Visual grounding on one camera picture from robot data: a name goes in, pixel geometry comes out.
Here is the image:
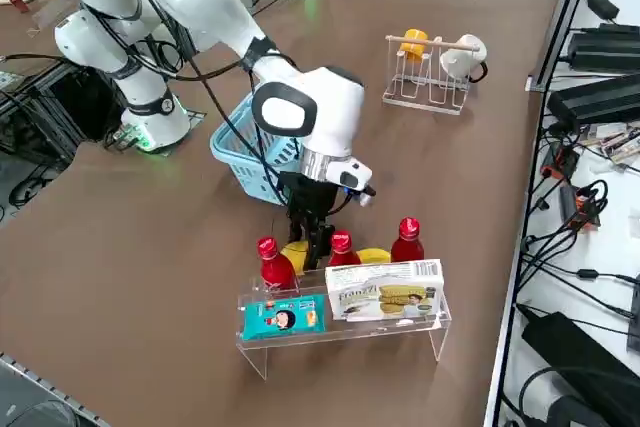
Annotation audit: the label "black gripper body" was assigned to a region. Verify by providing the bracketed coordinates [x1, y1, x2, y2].
[278, 173, 345, 221]

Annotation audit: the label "yellow lemon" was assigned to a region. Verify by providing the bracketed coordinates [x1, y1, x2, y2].
[279, 240, 311, 277]

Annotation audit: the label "red drink bottle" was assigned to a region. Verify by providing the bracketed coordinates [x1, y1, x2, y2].
[256, 235, 300, 298]
[328, 230, 362, 268]
[390, 216, 426, 263]

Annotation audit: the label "yellow green star fruit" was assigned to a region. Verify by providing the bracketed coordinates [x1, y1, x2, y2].
[357, 247, 392, 264]

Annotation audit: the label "blue plastic basket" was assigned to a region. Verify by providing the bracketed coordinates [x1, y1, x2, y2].
[209, 91, 306, 207]

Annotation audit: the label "clear acrylic rack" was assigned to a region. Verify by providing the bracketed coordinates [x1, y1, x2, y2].
[234, 256, 454, 382]

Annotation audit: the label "white biscuit box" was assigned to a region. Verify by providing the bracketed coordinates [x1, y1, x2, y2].
[324, 259, 446, 322]

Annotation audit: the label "teal snack packet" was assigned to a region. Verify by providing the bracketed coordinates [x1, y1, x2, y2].
[241, 294, 327, 342]

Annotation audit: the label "yellow cup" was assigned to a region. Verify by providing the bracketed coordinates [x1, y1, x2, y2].
[398, 28, 429, 63]

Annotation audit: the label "white mug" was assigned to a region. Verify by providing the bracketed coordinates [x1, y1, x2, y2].
[439, 33, 489, 84]

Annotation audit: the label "orange black connector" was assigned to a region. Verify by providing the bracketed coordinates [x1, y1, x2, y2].
[558, 184, 604, 231]
[542, 141, 581, 181]

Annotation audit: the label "large black power brick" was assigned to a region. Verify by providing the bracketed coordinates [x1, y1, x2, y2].
[519, 310, 640, 398]

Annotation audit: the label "long black power brick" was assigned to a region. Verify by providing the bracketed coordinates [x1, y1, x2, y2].
[546, 74, 640, 126]

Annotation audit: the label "printed paper strips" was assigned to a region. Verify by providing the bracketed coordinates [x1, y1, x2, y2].
[584, 121, 640, 168]

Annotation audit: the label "small black power adapter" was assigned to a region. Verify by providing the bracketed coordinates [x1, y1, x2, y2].
[583, 0, 621, 21]

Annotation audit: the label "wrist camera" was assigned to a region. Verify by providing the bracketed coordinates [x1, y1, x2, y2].
[342, 181, 377, 208]

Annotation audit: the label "wire cup rack wooden rod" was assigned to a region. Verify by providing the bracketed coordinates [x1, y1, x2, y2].
[382, 34, 489, 118]

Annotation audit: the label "aluminium frame post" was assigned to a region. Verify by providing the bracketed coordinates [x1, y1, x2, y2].
[524, 0, 601, 93]

